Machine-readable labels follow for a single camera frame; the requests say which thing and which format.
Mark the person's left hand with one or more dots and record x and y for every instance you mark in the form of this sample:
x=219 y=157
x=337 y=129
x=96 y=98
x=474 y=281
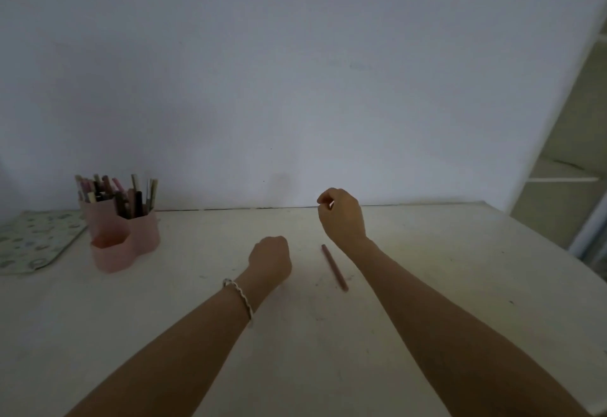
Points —
x=269 y=261

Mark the person's right hand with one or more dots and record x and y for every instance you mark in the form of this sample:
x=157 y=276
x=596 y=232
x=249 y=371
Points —
x=345 y=219

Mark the person's right fingers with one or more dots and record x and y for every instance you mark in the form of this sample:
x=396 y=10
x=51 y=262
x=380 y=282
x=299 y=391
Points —
x=326 y=199

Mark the person's left forearm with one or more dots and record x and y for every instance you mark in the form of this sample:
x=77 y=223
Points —
x=175 y=359

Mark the person's right forearm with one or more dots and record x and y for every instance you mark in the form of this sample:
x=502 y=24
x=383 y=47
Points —
x=455 y=336

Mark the pink pencil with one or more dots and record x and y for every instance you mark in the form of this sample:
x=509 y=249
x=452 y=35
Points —
x=335 y=267

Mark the pink pen holder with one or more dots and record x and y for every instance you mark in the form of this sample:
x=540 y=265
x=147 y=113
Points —
x=124 y=238

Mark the bunch of pens and pencils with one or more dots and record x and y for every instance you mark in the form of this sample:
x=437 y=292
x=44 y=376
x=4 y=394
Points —
x=118 y=193

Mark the white shelf unit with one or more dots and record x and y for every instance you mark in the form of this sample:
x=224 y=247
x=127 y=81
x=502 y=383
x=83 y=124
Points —
x=566 y=170

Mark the patterned mat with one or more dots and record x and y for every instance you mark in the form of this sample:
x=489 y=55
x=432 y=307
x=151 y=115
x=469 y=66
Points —
x=35 y=240

